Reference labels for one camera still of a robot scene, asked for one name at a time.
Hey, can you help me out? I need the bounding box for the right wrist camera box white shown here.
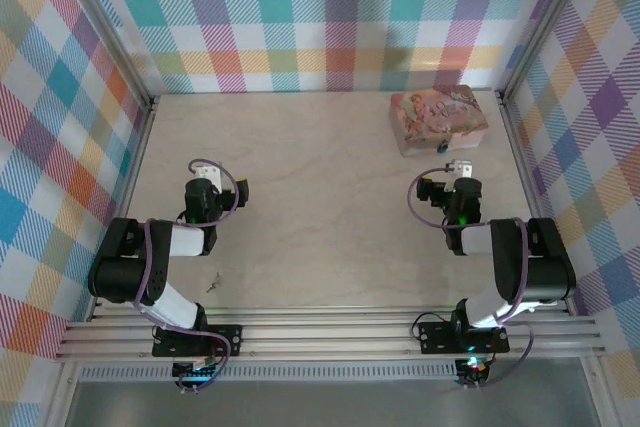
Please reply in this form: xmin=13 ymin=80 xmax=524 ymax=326
xmin=446 ymin=158 xmax=474 ymax=181

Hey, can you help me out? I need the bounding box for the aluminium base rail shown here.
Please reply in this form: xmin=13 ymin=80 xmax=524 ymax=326
xmin=54 ymin=302 xmax=607 ymax=362

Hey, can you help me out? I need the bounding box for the slotted grey cable duct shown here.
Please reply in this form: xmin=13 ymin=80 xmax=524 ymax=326
xmin=78 ymin=364 xmax=461 ymax=382

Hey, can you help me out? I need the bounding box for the aluminium side rail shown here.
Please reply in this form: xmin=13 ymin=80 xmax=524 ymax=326
xmin=494 ymin=90 xmax=576 ymax=301
xmin=89 ymin=94 xmax=161 ymax=308

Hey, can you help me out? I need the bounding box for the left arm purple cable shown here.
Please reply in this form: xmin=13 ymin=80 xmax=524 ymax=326
xmin=133 ymin=158 xmax=239 ymax=391

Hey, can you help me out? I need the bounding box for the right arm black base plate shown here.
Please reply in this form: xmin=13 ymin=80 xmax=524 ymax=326
xmin=417 ymin=320 xmax=511 ymax=354

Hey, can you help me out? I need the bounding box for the aluminium corner post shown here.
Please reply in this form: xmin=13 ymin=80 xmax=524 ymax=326
xmin=49 ymin=0 xmax=161 ymax=113
xmin=494 ymin=0 xmax=601 ymax=104

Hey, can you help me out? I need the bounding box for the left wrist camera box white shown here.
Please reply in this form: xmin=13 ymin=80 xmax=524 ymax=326
xmin=193 ymin=160 xmax=222 ymax=190

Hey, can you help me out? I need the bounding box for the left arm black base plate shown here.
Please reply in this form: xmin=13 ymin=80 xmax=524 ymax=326
xmin=151 ymin=324 xmax=244 ymax=358

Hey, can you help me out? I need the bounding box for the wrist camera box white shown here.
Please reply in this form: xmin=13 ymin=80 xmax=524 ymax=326
xmin=446 ymin=158 xmax=474 ymax=181
xmin=193 ymin=160 xmax=222 ymax=190

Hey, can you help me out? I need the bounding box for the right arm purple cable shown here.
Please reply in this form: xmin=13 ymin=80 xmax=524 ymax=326
xmin=407 ymin=169 xmax=535 ymax=391

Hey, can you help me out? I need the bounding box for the grey metal panel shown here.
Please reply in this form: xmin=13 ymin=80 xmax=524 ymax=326
xmin=64 ymin=357 xmax=601 ymax=427

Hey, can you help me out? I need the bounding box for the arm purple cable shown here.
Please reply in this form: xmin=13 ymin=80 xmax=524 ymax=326
xmin=407 ymin=169 xmax=535 ymax=391
xmin=133 ymin=158 xmax=239 ymax=391

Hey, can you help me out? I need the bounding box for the floral printed pink box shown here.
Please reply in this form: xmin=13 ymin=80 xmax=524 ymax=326
xmin=388 ymin=84 xmax=489 ymax=158

